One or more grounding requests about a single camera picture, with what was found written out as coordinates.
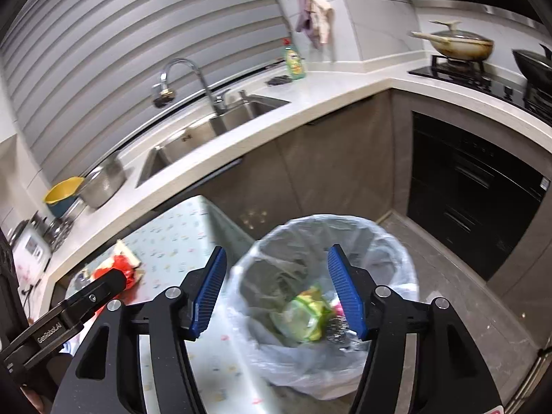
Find purple hanging cloth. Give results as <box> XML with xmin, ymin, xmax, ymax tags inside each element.
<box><xmin>294</xmin><ymin>4</ymin><xmax>322</xmax><ymax>50</ymax></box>

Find blue plastic basin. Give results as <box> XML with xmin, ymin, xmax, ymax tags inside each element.
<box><xmin>45</xmin><ymin>196</ymin><xmax>81</xmax><ymax>219</ymax></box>

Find stainless steel colander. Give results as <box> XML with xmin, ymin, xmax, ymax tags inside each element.
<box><xmin>80</xmin><ymin>151</ymin><xmax>128</xmax><ymax>210</ymax></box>

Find green dish soap bottle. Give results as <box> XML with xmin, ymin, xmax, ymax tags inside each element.
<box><xmin>282</xmin><ymin>39</ymin><xmax>307</xmax><ymax>80</ymax></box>

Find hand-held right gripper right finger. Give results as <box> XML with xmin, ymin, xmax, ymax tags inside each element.
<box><xmin>327</xmin><ymin>244</ymin><xmax>503</xmax><ymax>414</ymax></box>

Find white kitchen appliance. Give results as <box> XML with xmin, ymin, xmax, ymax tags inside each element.
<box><xmin>11</xmin><ymin>224</ymin><xmax>52</xmax><ymax>273</ymax></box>

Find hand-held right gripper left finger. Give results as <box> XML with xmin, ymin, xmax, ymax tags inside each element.
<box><xmin>64</xmin><ymin>246</ymin><xmax>228</xmax><ymax>414</ymax></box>

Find grey base cabinet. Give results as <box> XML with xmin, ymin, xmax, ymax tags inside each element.
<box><xmin>155</xmin><ymin>88</ymin><xmax>415</xmax><ymax>242</ymax></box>

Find stainless steel sink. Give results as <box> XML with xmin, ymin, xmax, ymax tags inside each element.
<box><xmin>137</xmin><ymin>94</ymin><xmax>290</xmax><ymax>188</ymax></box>

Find cream pan with lid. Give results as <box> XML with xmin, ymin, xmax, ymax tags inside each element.
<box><xmin>410</xmin><ymin>19</ymin><xmax>495</xmax><ymax>62</ymax></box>

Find red snack wrapper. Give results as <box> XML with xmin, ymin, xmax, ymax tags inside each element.
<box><xmin>92</xmin><ymin>254</ymin><xmax>143</xmax><ymax>289</ymax></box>

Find cream hanging cloth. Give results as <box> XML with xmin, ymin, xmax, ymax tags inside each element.
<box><xmin>302</xmin><ymin>0</ymin><xmax>335</xmax><ymax>46</ymax></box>

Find grey window blinds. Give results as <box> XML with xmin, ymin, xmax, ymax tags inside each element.
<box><xmin>0</xmin><ymin>0</ymin><xmax>294</xmax><ymax>182</ymax></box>

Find chrome kitchen faucet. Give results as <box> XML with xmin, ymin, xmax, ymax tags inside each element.
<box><xmin>152</xmin><ymin>57</ymin><xmax>231</xmax><ymax>115</ymax></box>

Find black gas stove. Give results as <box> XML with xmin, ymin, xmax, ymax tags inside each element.
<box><xmin>407</xmin><ymin>56</ymin><xmax>552</xmax><ymax>127</ymax></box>

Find yellow plastic bowl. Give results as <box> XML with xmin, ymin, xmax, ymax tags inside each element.
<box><xmin>43</xmin><ymin>177</ymin><xmax>85</xmax><ymax>206</ymax></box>

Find black wok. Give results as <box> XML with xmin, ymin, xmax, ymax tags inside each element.
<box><xmin>512</xmin><ymin>43</ymin><xmax>552</xmax><ymax>92</ymax></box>

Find round steel steamer rack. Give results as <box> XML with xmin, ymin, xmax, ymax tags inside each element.
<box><xmin>43</xmin><ymin>218</ymin><xmax>75</xmax><ymax>251</ymax></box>

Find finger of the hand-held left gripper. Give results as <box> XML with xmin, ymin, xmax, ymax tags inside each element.
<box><xmin>65</xmin><ymin>268</ymin><xmax>128</xmax><ymax>321</ymax></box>

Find silver wrapper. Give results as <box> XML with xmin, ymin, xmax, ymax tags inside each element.
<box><xmin>325</xmin><ymin>315</ymin><xmax>359</xmax><ymax>342</ymax></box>

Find small steel pot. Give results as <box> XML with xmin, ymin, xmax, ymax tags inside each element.
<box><xmin>9</xmin><ymin>220</ymin><xmax>29</xmax><ymax>243</ymax></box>

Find bin with clear plastic liner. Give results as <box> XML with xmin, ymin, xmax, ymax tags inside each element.
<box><xmin>224</xmin><ymin>213</ymin><xmax>421</xmax><ymax>400</ymax></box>

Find black built-in oven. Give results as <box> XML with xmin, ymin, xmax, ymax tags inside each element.
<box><xmin>407</xmin><ymin>112</ymin><xmax>551</xmax><ymax>281</ymax></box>

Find green snack wrapper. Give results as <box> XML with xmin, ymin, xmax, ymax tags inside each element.
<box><xmin>272</xmin><ymin>285</ymin><xmax>335</xmax><ymax>346</ymax></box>

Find cream snack packet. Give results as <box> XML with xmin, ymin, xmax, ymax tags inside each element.
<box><xmin>110</xmin><ymin>241</ymin><xmax>143</xmax><ymax>269</ymax></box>

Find floral tablecloth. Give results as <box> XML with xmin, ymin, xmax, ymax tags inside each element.
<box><xmin>56</xmin><ymin>194</ymin><xmax>277</xmax><ymax>414</ymax></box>

